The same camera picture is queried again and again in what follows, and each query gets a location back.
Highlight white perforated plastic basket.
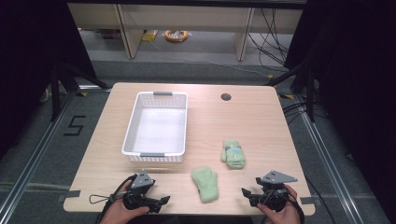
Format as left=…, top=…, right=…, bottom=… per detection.
left=120, top=91, right=189, bottom=164

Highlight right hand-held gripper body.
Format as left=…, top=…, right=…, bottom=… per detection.
left=255, top=170, right=299, bottom=213

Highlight black hanging cables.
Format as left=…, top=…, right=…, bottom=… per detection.
left=247, top=7, right=292, bottom=67

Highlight thin white floor cable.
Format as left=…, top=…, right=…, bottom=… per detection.
left=148, top=40, right=273, bottom=78

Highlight black metal stand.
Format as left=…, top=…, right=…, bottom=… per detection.
left=265, top=63, right=316, bottom=123
left=50, top=61, right=110, bottom=123

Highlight aluminium floor rail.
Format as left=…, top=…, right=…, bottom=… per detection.
left=0, top=89, right=79, bottom=220
left=298, top=92, right=366, bottom=224

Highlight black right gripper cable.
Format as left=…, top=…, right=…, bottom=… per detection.
left=288, top=186, right=306, bottom=224

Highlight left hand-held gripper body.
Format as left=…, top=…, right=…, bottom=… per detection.
left=121, top=169, right=157, bottom=211

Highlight person's right hand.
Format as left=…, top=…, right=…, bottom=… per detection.
left=256, top=184, right=302, bottom=224

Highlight green mitten with coloured dots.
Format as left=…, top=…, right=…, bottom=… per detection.
left=220, top=140, right=247, bottom=170

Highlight orange cable coil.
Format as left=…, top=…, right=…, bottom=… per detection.
left=163, top=29, right=190, bottom=44

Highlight person's left hand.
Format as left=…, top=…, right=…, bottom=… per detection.
left=99, top=180, right=151, bottom=224

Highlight dark curtain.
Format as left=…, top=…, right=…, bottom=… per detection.
left=0, top=0, right=96, bottom=160
left=283, top=0, right=396, bottom=218

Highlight yellow packet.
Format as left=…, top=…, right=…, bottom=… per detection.
left=141, top=29, right=159, bottom=43

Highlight black floor cables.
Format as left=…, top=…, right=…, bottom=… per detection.
left=281, top=102, right=328, bottom=125

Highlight plain green mitten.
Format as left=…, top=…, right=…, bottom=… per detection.
left=191, top=166, right=219, bottom=204

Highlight light wooden desk frame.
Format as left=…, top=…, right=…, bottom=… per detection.
left=67, top=3, right=304, bottom=62

